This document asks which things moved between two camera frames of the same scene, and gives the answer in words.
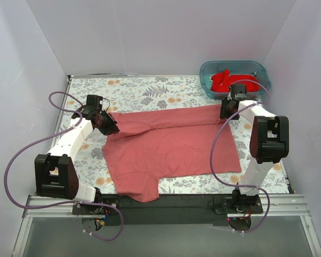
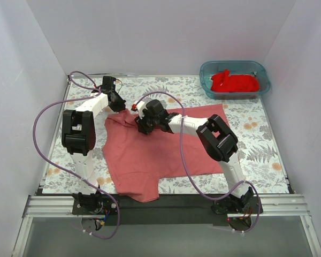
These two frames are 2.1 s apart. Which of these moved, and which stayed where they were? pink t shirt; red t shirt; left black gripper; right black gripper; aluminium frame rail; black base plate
Moved: right black gripper; left black gripper
Stayed: pink t shirt; red t shirt; black base plate; aluminium frame rail
